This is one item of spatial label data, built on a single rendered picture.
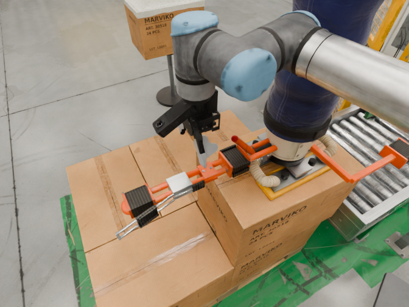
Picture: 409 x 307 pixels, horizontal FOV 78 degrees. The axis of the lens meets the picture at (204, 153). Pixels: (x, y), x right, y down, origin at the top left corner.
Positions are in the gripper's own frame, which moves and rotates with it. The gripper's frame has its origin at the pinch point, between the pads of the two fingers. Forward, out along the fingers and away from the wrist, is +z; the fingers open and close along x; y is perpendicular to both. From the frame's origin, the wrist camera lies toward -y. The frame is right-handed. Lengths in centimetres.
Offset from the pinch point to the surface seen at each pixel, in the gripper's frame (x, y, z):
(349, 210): -23, 76, 61
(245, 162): -3.5, 18.4, 11.6
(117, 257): 11, -36, 67
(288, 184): -11.7, 34.2, 24.5
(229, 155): 2.2, 15.4, 12.3
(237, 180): 0.2, 19.1, 27.3
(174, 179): 1.7, -5.8, 12.4
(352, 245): -32, 106, 122
